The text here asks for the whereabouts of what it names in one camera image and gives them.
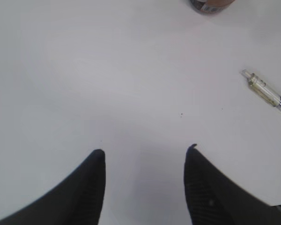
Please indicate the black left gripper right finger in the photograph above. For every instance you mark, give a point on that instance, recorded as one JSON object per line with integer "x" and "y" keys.
{"x": 213, "y": 199}

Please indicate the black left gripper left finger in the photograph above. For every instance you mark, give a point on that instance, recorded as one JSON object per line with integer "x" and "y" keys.
{"x": 77, "y": 200}

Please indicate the brown coffee drink bottle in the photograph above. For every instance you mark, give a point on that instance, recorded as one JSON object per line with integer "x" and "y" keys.
{"x": 209, "y": 7}

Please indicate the white green pen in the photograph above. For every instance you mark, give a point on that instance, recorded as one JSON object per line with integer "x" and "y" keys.
{"x": 262, "y": 89}

